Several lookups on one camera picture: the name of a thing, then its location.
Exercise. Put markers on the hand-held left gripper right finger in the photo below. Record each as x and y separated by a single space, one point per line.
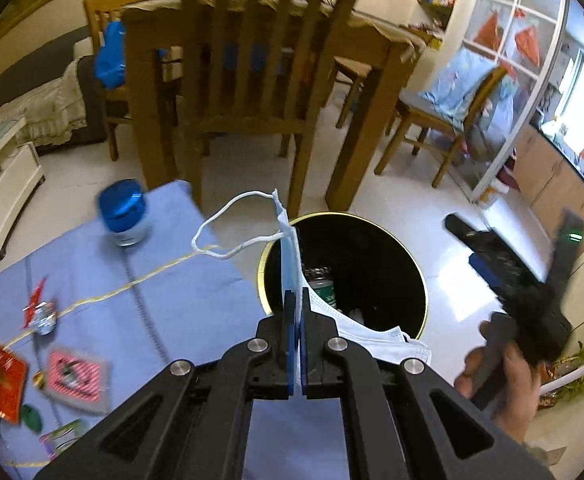
303 332

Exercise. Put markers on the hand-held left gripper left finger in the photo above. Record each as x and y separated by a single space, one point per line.
289 320

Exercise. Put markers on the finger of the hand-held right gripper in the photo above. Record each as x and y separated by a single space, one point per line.
487 272
472 235

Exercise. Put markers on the blue face mask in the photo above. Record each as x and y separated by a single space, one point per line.
289 250

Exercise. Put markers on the black trash bin gold rim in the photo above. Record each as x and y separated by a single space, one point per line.
372 270

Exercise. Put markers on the person's right hand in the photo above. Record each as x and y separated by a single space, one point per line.
519 395

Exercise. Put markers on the green label can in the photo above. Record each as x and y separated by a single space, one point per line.
322 287

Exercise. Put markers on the wooden kitchen cabinet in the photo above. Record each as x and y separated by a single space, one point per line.
547 175

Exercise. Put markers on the blue striped cloth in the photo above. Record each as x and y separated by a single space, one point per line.
172 285

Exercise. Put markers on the wooden dining chair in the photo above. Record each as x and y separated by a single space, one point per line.
272 35
422 120
114 105
352 70

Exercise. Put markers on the light blue cushion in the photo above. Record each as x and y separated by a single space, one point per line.
459 85

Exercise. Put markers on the white framed glass partition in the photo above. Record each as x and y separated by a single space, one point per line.
547 70

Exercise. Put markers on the blue lid glass jar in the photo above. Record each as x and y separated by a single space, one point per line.
122 205

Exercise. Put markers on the pink grey packet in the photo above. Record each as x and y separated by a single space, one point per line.
77 377

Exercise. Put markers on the silver foil wrapper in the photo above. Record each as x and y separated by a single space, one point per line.
43 321

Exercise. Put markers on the red candy wrapper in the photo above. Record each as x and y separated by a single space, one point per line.
37 295

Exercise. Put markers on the green snack packet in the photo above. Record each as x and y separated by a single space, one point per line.
62 437

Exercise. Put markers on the small gold wrapper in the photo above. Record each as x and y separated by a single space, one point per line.
39 379

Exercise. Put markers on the green plastic piece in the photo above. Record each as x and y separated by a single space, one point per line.
31 417

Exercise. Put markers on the wooden dining table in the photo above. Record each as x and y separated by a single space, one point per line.
144 85

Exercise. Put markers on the red packet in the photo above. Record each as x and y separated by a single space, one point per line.
2 377

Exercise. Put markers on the dark grey sofa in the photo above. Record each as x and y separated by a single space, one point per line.
89 100

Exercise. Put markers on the blue shopping bag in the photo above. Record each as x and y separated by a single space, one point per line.
109 57

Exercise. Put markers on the white coffee table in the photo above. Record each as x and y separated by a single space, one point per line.
2 180

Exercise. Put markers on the beige lace sofa cover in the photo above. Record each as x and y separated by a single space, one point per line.
42 105

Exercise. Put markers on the white sofa pillow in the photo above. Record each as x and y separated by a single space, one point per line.
83 49

